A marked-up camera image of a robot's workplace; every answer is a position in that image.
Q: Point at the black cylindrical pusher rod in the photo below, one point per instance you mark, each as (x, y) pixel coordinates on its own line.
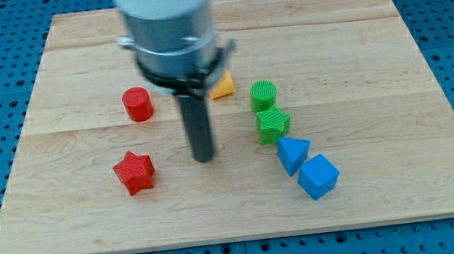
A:
(195, 117)

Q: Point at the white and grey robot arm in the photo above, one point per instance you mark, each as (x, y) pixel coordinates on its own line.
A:
(160, 24)

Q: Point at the green star block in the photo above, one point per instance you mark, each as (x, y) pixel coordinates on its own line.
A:
(272, 124)

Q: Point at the red star block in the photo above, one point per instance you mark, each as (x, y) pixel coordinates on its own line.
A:
(135, 172)

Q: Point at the yellow block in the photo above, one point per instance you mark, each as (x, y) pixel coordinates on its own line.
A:
(223, 87)

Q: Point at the red cylinder block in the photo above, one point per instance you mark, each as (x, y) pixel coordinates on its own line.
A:
(137, 104)

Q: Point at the green cylinder block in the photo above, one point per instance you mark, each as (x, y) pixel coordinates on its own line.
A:
(263, 95)

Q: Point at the blue triangle block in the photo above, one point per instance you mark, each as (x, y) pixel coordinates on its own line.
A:
(292, 153)

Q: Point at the light wooden board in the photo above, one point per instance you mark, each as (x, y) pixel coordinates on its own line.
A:
(348, 72)

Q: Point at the blue cube block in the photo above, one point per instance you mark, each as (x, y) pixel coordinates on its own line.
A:
(318, 176)

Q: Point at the black clamp ring bracket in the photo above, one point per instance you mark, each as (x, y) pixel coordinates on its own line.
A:
(191, 69)

